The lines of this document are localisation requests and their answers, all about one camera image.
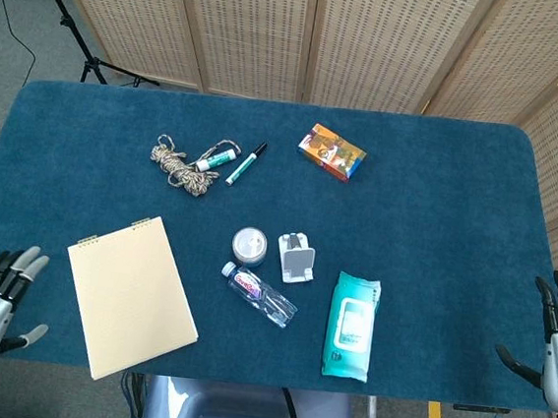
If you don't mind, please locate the tan spiral notepad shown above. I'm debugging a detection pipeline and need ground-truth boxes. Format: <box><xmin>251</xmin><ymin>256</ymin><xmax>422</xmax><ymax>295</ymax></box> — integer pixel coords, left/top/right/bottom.
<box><xmin>54</xmin><ymin>207</ymin><xmax>211</xmax><ymax>390</ymax></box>

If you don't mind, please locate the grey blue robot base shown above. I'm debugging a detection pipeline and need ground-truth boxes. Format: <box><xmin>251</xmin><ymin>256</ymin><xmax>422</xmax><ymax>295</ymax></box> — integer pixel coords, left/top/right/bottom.
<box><xmin>139</xmin><ymin>373</ymin><xmax>358</xmax><ymax>418</ymax></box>

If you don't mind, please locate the teal wet wipes pack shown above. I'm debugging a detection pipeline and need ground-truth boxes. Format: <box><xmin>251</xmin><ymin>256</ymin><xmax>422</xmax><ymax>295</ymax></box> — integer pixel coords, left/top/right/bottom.
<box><xmin>319</xmin><ymin>269</ymin><xmax>383</xmax><ymax>385</ymax></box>

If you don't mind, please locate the round metal tin can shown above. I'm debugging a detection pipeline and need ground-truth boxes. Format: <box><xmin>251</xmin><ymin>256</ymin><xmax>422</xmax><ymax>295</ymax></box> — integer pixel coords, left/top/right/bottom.
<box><xmin>229</xmin><ymin>225</ymin><xmax>270</xmax><ymax>268</ymax></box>

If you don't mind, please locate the clear plastic water bottle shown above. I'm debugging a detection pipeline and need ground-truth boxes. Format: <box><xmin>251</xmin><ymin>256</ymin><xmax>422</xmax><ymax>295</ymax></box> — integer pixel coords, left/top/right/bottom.
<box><xmin>216</xmin><ymin>260</ymin><xmax>303</xmax><ymax>330</ymax></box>

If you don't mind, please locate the grey white phone stand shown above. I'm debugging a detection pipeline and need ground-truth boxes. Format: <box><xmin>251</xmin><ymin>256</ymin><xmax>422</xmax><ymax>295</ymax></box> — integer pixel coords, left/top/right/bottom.
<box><xmin>273</xmin><ymin>230</ymin><xmax>319</xmax><ymax>286</ymax></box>

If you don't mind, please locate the white green glue stick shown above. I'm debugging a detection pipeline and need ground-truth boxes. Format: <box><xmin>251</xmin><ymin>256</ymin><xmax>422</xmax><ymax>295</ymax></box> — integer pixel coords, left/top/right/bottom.
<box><xmin>195</xmin><ymin>144</ymin><xmax>238</xmax><ymax>176</ymax></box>

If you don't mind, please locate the black tripod stand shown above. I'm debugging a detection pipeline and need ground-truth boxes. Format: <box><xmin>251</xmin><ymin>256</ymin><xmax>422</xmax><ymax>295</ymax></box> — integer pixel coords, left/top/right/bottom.
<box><xmin>13</xmin><ymin>0</ymin><xmax>168</xmax><ymax>90</ymax></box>

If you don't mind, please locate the green white marker pen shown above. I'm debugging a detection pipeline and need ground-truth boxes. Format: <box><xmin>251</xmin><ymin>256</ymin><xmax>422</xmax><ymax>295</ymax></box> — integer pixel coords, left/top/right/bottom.
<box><xmin>224</xmin><ymin>137</ymin><xmax>269</xmax><ymax>190</ymax></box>

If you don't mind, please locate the colourful orange carton box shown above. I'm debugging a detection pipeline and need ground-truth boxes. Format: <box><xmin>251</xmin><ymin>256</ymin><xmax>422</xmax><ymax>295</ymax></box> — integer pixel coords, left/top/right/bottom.
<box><xmin>294</xmin><ymin>121</ymin><xmax>371</xmax><ymax>186</ymax></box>

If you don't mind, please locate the blue table mat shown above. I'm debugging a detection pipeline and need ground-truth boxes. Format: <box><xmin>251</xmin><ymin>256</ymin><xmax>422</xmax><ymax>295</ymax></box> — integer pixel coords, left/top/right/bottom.
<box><xmin>0</xmin><ymin>74</ymin><xmax>558</xmax><ymax>415</ymax></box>

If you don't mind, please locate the wooden lattice folding screen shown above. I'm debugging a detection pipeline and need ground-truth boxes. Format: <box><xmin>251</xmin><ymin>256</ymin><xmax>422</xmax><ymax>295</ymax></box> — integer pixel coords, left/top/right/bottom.
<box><xmin>18</xmin><ymin>0</ymin><xmax>558</xmax><ymax>289</ymax></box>

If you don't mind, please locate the braided rope bundle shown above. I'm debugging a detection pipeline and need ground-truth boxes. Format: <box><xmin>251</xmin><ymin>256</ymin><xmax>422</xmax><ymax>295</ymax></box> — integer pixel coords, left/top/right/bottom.
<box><xmin>146</xmin><ymin>132</ymin><xmax>243</xmax><ymax>202</ymax></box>

